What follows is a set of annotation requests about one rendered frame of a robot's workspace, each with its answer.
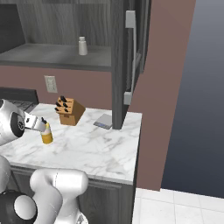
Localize grey cabinet door handle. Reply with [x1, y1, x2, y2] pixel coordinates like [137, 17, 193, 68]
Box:
[123, 10, 143, 106]

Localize white wall outlet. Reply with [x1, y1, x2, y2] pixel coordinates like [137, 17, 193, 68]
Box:
[44, 74, 59, 95]

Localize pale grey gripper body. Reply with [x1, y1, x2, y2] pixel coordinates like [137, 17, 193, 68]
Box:
[24, 114, 47, 133]

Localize wooden knife block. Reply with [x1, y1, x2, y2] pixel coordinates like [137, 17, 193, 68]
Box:
[54, 95, 87, 127]

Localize dark grey base cabinet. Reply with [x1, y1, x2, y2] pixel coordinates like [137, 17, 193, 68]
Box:
[8, 165, 137, 224]

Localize white shaker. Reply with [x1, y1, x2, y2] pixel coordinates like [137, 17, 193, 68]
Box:
[78, 36, 88, 56]

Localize black hob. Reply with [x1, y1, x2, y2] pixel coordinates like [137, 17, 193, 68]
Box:
[0, 86, 40, 114]

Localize grey digital kitchen scale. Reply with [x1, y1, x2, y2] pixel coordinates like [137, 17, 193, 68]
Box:
[93, 113, 114, 130]

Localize yellow mustard bottle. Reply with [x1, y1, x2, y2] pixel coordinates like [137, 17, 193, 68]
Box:
[40, 122, 54, 145]

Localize dark grey cabinet door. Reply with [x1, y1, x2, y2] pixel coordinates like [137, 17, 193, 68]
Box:
[111, 0, 152, 130]

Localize dark grey wood wall cabinet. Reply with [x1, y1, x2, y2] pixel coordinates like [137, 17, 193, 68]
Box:
[0, 0, 114, 73]

